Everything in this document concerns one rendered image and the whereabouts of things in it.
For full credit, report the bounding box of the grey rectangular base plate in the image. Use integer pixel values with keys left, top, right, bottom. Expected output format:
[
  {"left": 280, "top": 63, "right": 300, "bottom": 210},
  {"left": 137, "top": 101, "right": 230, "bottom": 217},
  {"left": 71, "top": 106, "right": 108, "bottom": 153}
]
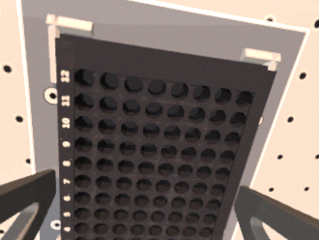
[{"left": 0, "top": 0, "right": 319, "bottom": 219}]

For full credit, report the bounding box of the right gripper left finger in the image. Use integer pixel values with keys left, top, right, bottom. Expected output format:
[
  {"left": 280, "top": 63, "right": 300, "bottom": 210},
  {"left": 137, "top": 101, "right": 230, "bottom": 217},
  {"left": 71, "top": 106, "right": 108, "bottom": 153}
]
[{"left": 0, "top": 169, "right": 56, "bottom": 240}]

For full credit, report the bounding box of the black well plate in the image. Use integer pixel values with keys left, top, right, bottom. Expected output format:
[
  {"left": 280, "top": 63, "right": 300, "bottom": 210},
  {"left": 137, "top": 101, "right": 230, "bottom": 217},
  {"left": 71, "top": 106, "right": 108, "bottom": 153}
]
[{"left": 54, "top": 33, "right": 277, "bottom": 240}]

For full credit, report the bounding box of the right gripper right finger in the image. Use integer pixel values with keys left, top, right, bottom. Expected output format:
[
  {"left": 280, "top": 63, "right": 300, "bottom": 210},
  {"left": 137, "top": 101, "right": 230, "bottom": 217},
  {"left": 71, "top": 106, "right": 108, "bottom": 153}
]
[{"left": 234, "top": 186, "right": 319, "bottom": 240}]

